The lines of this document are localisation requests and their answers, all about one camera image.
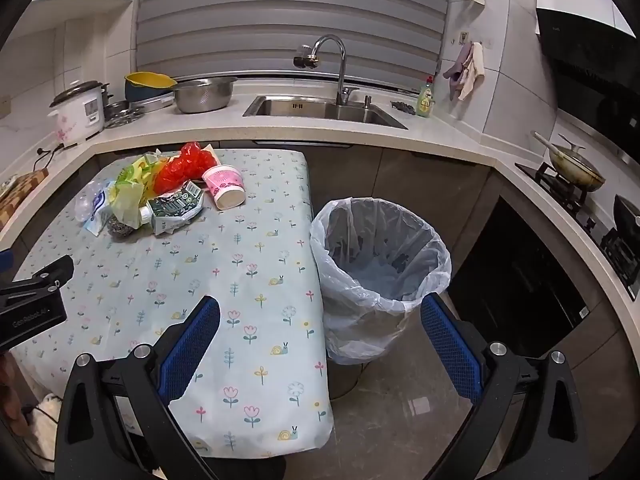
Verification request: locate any green plastic bag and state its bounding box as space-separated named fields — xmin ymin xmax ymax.
xmin=107 ymin=152 xmax=171 ymax=231

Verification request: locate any black range hood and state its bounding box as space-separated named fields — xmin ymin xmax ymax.
xmin=536 ymin=7 xmax=640 ymax=148

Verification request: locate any stainless steel sink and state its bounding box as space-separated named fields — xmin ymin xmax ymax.
xmin=242 ymin=94 xmax=408 ymax=131

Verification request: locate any blue white wrapper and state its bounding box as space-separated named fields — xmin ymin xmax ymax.
xmin=85 ymin=192 xmax=118 ymax=236

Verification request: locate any black gas stove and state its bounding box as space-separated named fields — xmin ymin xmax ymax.
xmin=515 ymin=160 xmax=640 ymax=303

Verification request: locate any cream frying pan with lid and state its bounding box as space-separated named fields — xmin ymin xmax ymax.
xmin=531 ymin=131 xmax=607 ymax=193

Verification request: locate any white rice cooker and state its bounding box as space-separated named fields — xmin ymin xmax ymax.
xmin=48 ymin=80 xmax=108 ymax=148

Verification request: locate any pink paper cup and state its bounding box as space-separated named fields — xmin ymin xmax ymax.
xmin=201 ymin=164 xmax=247 ymax=211

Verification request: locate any green dish soap bottle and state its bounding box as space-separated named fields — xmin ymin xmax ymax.
xmin=417 ymin=76 xmax=436 ymax=118

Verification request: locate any cream hanging cloth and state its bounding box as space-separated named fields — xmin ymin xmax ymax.
xmin=457 ymin=42 xmax=487 ymax=102

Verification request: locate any lined grey trash bin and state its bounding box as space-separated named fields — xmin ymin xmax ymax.
xmin=310 ymin=197 xmax=452 ymax=366

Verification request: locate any wooden cutting board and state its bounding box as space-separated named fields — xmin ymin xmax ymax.
xmin=0 ymin=167 xmax=50 ymax=231

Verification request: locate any crumpled green milk carton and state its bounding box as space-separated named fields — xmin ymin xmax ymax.
xmin=140 ymin=182 xmax=206 ymax=236

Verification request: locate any steel colander bowl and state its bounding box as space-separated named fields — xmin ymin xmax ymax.
xmin=170 ymin=76 xmax=239 ymax=114

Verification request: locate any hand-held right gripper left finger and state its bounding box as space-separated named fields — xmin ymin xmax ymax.
xmin=54 ymin=295 xmax=222 ymax=480

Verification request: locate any black wok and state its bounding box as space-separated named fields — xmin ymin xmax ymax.
xmin=612 ymin=194 xmax=640 ymax=241

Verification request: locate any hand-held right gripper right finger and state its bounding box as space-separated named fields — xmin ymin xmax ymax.
xmin=420 ymin=292 xmax=591 ymax=480

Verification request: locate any floral pale blue tablecloth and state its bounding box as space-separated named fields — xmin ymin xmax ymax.
xmin=10 ymin=147 xmax=335 ymax=461

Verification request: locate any red plastic bag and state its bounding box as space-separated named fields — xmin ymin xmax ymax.
xmin=152 ymin=142 xmax=219 ymax=196

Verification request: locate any grey striped window blind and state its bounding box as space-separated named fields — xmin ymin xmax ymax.
xmin=134 ymin=0 xmax=448 ymax=91

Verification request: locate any chrome kitchen faucet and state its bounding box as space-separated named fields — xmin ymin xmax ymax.
xmin=293 ymin=35 xmax=361 ymax=107

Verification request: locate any steel wool scrubber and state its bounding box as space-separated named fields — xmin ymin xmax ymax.
xmin=106 ymin=215 xmax=138 ymax=243

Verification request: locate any black power cable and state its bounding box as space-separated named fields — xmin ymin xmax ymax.
xmin=32 ymin=145 xmax=66 ymax=173

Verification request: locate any black built-in oven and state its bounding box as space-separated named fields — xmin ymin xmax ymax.
xmin=447 ymin=195 xmax=588 ymax=361

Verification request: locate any purple hanging cloth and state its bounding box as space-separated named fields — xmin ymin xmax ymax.
xmin=442 ymin=42 xmax=475 ymax=101

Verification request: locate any clear plastic bottle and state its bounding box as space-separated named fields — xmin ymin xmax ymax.
xmin=75 ymin=182 xmax=108 ymax=223

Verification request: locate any dark blue basin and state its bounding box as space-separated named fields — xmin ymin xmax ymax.
xmin=124 ymin=81 xmax=176 ymax=104

